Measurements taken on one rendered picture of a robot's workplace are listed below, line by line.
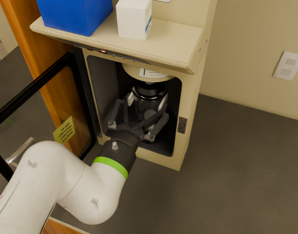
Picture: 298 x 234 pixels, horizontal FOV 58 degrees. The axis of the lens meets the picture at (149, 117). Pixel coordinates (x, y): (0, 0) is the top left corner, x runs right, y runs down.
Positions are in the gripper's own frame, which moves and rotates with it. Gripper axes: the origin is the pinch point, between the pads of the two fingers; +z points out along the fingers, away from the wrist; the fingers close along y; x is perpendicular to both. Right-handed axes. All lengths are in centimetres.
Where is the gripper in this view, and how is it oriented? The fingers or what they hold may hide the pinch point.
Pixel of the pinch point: (149, 96)
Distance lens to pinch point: 82.6
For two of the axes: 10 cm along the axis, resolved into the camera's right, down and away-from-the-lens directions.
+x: 0.0, 6.4, 7.7
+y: -9.3, -2.8, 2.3
